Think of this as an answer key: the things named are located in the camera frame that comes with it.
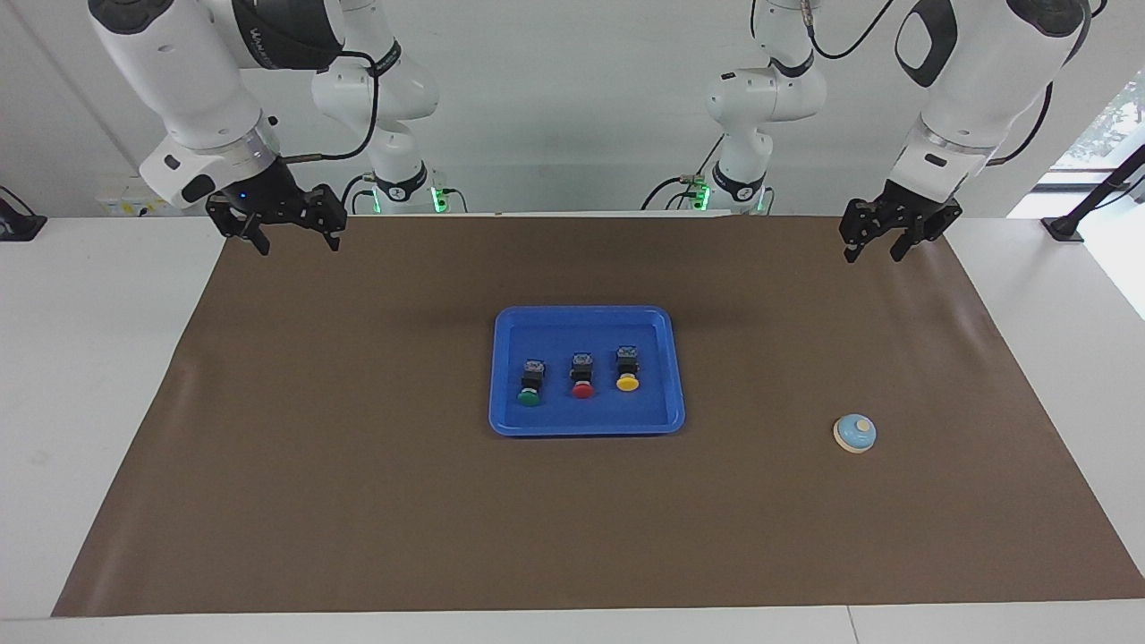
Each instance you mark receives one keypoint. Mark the yellow push button switch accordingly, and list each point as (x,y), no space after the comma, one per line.
(628,380)

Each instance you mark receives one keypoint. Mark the light blue desk bell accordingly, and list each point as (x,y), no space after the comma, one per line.
(854,434)

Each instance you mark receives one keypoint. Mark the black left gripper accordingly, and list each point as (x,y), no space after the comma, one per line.
(903,215)

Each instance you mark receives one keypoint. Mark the brown table mat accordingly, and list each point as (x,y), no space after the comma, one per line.
(572,519)

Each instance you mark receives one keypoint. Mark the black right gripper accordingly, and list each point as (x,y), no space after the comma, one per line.
(268,197)

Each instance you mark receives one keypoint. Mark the black stand with pole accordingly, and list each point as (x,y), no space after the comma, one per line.
(1063,228)

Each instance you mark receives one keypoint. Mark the blue plastic tray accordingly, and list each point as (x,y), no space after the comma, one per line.
(586,420)

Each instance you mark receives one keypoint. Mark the window with greenery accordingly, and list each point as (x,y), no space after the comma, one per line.
(1114,125)

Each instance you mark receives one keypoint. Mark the white wall socket box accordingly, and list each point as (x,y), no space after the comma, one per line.
(121,206)

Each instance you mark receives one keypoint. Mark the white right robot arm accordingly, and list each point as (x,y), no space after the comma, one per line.
(179,80)

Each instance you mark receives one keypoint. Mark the red push button switch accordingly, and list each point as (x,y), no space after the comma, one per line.
(582,386)

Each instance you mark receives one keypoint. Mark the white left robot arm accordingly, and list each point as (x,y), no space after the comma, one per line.
(975,89)

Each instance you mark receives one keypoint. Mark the black clamp base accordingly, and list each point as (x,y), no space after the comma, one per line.
(18,228)

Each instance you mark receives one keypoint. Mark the green push button switch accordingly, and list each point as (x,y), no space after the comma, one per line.
(530,394)

